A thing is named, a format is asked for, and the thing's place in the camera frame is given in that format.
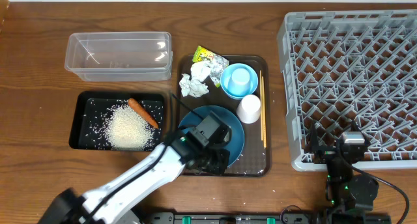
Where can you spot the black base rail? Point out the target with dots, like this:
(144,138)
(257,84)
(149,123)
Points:
(286,218)

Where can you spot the green snack wrapper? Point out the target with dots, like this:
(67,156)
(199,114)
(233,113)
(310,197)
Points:
(215,62)

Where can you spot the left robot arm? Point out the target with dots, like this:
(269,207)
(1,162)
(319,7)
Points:
(108,203)

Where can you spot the white cup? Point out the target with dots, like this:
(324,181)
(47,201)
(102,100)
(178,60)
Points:
(248,110)

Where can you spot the grey dishwasher rack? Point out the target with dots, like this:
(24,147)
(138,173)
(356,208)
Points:
(343,66)

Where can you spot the wooden chopstick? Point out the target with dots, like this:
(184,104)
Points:
(264,108)
(261,99)

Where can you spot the white tissue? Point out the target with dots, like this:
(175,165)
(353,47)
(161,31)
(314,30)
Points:
(201,70)
(192,87)

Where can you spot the orange carrot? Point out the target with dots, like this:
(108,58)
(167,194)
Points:
(140,110)

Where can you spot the pile of white rice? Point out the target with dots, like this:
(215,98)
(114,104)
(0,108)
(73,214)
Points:
(125,129)

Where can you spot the black tray bin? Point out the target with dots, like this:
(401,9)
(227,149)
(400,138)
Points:
(92,118)

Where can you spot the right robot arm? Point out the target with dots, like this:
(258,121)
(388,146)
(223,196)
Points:
(351,195)

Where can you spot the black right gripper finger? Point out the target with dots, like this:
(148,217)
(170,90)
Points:
(354,127)
(314,138)

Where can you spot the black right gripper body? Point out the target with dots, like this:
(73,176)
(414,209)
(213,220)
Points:
(330,153)

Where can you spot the dark blue plate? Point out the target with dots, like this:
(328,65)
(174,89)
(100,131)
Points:
(236,143)

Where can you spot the light blue cup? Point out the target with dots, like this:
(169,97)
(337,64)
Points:
(239,82)

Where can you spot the brown serving tray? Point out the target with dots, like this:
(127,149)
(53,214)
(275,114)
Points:
(254,160)

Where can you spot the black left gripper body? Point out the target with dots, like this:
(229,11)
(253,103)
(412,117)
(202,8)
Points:
(214,159)

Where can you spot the clear plastic bin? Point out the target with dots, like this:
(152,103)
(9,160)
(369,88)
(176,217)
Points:
(120,56)

